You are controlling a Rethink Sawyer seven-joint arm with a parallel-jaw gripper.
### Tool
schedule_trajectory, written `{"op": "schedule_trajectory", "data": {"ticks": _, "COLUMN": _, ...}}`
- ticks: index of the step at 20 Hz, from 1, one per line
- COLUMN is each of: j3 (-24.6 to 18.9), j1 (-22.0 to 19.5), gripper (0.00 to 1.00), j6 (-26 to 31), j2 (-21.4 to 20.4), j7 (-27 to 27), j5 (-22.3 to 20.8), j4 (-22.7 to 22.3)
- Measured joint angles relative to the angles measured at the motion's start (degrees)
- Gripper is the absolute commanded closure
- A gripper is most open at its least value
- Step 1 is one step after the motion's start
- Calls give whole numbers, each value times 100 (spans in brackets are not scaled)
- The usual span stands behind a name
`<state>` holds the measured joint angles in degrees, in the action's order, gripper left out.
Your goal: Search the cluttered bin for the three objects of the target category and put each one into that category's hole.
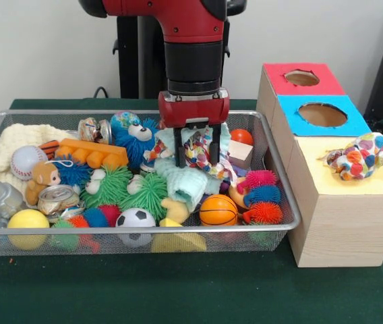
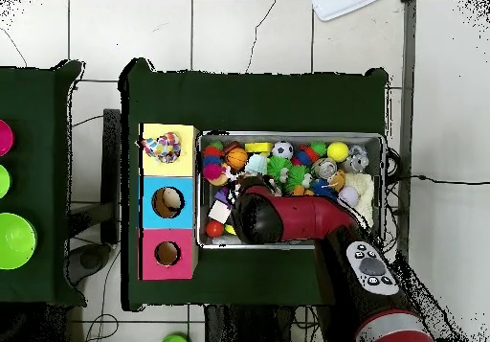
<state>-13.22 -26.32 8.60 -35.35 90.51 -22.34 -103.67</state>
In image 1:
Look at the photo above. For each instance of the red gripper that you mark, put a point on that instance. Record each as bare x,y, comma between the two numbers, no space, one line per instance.
195,113

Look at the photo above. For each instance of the small soccer ball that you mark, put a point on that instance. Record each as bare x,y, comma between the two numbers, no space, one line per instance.
136,219

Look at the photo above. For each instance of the polka dot cloth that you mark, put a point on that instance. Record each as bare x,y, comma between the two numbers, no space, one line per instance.
198,152
363,158

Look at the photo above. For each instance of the yellow ball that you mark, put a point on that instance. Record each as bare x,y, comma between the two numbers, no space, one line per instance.
28,218

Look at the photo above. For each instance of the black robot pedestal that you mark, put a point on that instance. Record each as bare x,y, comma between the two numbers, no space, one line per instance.
127,57

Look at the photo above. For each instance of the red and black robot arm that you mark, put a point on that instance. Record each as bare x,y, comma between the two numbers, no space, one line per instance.
191,50

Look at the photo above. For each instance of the white baseball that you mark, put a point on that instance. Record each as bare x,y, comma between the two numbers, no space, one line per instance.
26,162

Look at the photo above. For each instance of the green spiky rubber ball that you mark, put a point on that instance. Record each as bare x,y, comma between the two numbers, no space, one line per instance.
147,195

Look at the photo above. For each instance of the green spiky toy with eyes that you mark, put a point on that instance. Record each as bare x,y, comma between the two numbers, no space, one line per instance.
110,189

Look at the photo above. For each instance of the multicolour spiky caterpillar toy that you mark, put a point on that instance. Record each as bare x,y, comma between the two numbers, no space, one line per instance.
264,195

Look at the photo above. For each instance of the orange plastic building brick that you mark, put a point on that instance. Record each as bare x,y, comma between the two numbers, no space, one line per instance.
87,146

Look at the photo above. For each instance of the blue spiky toy with eyes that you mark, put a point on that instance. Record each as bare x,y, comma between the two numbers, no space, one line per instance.
134,145

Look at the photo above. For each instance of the mint green cloth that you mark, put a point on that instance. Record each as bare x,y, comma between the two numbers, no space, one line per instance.
184,185

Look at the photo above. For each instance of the wooden box with three holes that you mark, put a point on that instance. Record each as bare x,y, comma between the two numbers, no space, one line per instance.
343,229

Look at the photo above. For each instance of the shallow silver mesh bin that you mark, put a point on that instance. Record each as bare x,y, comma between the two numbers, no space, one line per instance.
272,152

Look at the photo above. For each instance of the orange mini basketball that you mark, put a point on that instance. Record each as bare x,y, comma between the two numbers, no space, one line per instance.
218,211

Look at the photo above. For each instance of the dark green tablecloth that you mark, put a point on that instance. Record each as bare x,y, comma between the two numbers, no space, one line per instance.
178,293

